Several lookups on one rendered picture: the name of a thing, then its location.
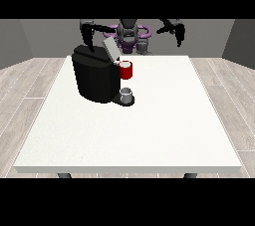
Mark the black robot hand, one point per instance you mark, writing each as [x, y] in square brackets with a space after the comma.
[89, 39]
[180, 32]

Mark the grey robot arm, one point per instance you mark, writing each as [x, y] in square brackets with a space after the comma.
[170, 21]
[85, 21]

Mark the pale grey machine lid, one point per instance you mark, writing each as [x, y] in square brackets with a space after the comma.
[111, 48]

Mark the black coffee machine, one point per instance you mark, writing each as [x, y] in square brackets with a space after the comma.
[94, 77]

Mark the small grey coffee pod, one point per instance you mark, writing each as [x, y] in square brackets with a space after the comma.
[142, 48]

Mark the red pod holder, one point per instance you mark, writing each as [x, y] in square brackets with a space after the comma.
[125, 71]

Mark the grey robot trunk purple rings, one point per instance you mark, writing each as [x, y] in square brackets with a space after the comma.
[127, 31]

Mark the small grey cup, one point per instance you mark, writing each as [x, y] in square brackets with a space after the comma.
[126, 95]

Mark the dark table leg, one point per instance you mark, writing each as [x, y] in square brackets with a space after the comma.
[190, 175]
[64, 175]

